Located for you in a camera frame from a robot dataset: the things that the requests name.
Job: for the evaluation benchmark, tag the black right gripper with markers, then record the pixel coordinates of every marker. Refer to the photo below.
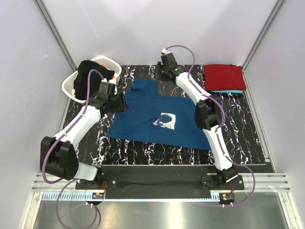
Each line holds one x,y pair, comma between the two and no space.
159,67

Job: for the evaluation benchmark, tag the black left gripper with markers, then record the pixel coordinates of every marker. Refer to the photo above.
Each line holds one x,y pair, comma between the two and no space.
123,107

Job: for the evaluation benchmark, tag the blue printed t shirt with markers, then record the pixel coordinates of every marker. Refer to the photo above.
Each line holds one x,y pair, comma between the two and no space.
159,119

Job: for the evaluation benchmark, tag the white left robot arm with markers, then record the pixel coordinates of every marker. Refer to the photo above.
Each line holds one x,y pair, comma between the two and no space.
58,153

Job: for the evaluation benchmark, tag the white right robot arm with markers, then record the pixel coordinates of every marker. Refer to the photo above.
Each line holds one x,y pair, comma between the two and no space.
209,115

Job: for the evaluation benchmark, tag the white plastic laundry basket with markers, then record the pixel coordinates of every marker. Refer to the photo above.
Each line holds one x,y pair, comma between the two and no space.
87,78

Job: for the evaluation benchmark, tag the red folded t shirt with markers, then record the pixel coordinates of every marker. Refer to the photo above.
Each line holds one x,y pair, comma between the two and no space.
222,77

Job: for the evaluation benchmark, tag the teal folded t shirt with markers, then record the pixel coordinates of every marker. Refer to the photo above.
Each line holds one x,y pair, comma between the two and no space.
228,91

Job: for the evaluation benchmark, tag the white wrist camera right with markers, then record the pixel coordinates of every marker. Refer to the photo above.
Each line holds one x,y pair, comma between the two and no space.
164,50

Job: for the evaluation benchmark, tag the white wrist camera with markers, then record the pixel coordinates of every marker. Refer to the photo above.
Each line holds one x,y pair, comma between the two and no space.
113,81
164,50

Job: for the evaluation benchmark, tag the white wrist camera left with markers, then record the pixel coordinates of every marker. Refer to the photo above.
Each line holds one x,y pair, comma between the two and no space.
113,81

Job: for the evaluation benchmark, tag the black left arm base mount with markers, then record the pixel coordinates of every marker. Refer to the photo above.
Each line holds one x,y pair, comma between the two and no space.
89,182

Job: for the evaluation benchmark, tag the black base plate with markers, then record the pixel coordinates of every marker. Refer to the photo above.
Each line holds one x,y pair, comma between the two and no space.
165,194

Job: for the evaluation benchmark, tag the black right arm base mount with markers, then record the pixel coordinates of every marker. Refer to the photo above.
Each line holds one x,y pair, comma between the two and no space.
219,182

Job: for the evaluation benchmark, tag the aluminium frame rail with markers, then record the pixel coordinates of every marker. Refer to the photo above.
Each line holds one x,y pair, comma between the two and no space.
262,182

